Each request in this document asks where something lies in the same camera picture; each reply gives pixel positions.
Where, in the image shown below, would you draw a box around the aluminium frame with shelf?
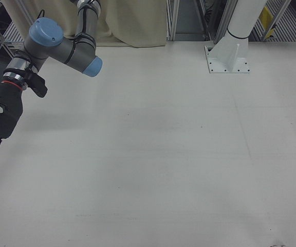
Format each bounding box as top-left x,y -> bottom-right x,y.
0,0 -> 29,56

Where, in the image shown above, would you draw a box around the aluminium frame upright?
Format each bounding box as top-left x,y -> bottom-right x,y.
165,0 -> 231,43

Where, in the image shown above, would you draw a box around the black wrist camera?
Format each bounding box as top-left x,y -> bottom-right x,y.
24,70 -> 49,99

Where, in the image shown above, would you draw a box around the beige curtain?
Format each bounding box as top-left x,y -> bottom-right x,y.
2,0 -> 168,49

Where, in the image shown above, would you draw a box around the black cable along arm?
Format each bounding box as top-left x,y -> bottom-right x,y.
69,0 -> 99,64

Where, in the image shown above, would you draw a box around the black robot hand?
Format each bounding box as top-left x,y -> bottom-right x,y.
0,81 -> 25,176

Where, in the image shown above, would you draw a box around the white metal pedestal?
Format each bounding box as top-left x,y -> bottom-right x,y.
204,0 -> 267,75

